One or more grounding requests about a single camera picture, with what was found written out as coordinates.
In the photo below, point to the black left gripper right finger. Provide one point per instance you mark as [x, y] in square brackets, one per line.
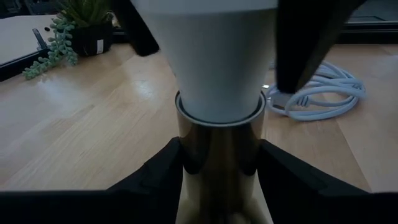
[298, 193]

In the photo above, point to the potted green plant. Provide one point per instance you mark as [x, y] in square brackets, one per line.
[90, 34]

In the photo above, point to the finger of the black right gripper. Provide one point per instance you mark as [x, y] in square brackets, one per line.
[304, 40]
[140, 28]

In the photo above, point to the brushed metal lamp socket base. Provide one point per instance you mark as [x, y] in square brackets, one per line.
[217, 155]

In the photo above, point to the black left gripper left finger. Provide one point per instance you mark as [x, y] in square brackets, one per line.
[149, 193]

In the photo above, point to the white lightbulb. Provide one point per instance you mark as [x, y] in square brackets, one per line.
[217, 62]

